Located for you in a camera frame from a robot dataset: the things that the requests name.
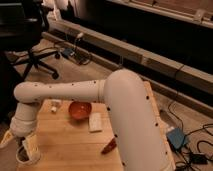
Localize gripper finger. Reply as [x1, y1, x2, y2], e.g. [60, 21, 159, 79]
[0, 130, 14, 149]
[23, 134, 41, 160]

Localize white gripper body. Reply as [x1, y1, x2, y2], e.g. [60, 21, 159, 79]
[10, 124, 35, 137]

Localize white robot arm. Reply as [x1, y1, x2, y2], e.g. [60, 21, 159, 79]
[0, 69, 175, 171]

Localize orange-red bowl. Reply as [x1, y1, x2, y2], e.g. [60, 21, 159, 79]
[68, 101, 92, 120]

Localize white rectangular sponge block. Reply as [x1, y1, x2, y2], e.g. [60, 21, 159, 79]
[89, 113, 102, 133]

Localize red chili pepper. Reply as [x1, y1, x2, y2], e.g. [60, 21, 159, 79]
[101, 139, 117, 155]

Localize black office chair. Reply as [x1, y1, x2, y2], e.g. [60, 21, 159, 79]
[0, 0, 60, 79]

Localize blue box on floor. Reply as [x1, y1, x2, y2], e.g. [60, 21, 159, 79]
[166, 128, 189, 150]

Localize black floor cables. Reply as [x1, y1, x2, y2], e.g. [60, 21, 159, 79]
[166, 99, 213, 171]

